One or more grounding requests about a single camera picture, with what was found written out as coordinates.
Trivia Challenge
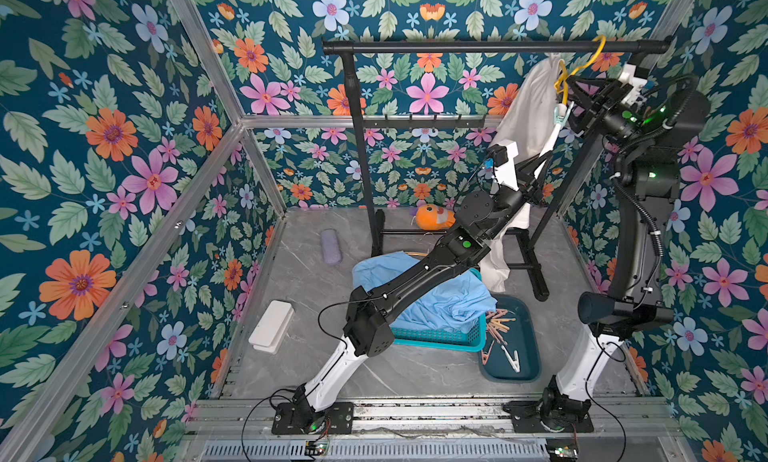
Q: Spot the yellow plastic hanger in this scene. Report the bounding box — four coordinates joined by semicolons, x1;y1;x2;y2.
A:
554;35;607;106

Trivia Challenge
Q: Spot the light green clothespin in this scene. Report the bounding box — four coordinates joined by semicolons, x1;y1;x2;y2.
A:
553;103;572;132

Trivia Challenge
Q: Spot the white t-shirt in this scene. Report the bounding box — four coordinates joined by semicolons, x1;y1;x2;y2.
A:
479;54;563;293

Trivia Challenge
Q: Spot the light blue t-shirt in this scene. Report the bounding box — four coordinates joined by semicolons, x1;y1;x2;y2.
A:
352;251;497;333

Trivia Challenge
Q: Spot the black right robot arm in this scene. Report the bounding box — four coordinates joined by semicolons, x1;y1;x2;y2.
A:
502;74;711;433

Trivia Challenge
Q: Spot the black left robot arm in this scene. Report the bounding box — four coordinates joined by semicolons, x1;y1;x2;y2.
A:
271;144;552;435

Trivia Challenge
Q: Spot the teal basket under shirt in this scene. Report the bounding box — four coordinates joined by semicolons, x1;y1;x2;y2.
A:
391;269;486;352

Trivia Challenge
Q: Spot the black clothes rack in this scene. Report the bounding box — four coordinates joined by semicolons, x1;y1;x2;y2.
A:
322;37;673;302

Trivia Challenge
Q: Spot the orange plush fish toy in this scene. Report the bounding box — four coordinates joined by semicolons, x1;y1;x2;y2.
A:
414;204;456;232

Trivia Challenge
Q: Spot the pink clothespin in tray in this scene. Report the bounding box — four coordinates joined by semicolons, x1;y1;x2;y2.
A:
480;339;495;366

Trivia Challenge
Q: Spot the dark teal clothespin tray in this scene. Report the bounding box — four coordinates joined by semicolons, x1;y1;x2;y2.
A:
479;294;542;384

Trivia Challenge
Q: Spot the grey purple cylinder roller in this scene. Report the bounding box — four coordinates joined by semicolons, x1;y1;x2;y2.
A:
320;228;343;266

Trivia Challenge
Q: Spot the white box on table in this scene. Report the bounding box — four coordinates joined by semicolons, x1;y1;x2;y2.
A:
248;300;295;355

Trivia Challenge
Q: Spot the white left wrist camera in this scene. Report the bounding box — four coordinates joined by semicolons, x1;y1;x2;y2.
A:
487;139;519;190

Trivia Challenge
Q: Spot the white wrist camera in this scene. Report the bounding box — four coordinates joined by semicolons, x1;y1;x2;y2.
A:
487;139;519;190
617;62;650;91

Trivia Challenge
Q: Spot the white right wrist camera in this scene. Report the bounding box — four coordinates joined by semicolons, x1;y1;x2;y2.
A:
617;62;650;91

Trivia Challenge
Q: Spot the black wall hook rail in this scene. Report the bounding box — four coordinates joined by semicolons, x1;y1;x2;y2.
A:
362;115;502;131

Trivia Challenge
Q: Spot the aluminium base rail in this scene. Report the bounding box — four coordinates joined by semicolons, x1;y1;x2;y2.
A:
176;394;696;461

